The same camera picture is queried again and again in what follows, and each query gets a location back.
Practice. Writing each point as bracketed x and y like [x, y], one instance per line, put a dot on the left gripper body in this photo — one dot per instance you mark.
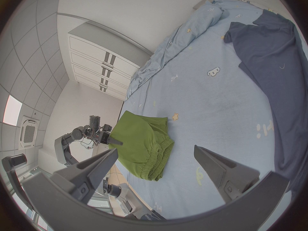
[103, 137]

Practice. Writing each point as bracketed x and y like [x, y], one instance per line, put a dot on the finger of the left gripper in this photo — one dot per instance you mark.
[115, 141]

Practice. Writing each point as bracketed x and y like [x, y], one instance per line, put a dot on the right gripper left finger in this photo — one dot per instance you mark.
[96, 167]

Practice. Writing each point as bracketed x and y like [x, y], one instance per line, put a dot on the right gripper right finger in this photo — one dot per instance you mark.
[216, 167]

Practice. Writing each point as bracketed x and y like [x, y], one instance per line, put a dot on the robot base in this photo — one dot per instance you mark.
[125, 201]

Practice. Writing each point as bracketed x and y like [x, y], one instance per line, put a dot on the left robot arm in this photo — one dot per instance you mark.
[63, 148]

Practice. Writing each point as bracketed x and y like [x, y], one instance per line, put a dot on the bed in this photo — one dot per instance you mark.
[211, 109]

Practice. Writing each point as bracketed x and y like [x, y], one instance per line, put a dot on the dark blue garment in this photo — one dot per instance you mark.
[276, 71]

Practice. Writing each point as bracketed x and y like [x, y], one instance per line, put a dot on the green shorts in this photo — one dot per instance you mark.
[134, 143]

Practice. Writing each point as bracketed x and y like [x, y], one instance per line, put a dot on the ceiling air conditioner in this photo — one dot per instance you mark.
[29, 132]

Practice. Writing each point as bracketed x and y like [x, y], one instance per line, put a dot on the white chest of drawers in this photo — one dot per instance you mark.
[96, 56]

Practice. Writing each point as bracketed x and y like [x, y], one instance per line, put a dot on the ceiling light panel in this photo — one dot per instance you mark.
[12, 109]

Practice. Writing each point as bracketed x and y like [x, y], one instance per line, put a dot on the pale blue quilt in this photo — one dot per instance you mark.
[173, 42]

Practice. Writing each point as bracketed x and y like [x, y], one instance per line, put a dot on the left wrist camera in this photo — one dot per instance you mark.
[107, 127]

